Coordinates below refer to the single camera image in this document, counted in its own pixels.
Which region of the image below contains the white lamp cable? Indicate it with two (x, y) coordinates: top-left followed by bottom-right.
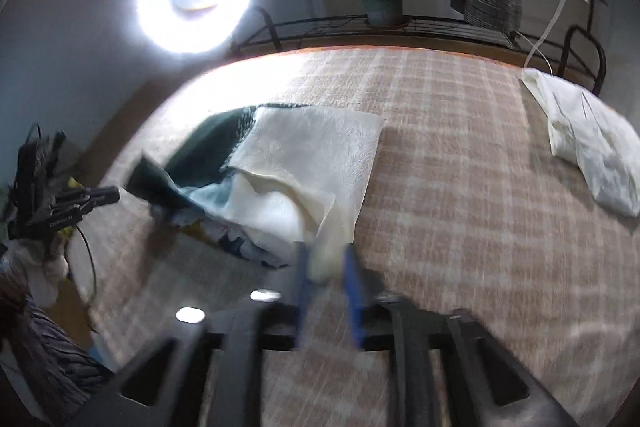
(514, 0), (572, 76)

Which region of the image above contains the plaid beige bed blanket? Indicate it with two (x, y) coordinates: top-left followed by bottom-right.
(81, 46), (639, 426)

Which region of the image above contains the green and white printed t-shirt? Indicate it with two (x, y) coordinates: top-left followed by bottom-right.
(125, 104), (384, 283)

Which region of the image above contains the left hand white knit glove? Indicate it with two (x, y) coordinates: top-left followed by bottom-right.
(1, 239), (68, 308)

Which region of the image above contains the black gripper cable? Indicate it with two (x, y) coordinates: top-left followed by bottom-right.
(71, 223), (99, 308)

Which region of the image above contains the folded white shirt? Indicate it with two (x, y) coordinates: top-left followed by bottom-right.
(521, 68), (639, 218)

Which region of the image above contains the black metal clothes rack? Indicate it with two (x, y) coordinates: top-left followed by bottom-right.
(229, 0), (609, 98)

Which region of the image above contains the small potted plant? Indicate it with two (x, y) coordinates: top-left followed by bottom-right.
(361, 0), (404, 27)

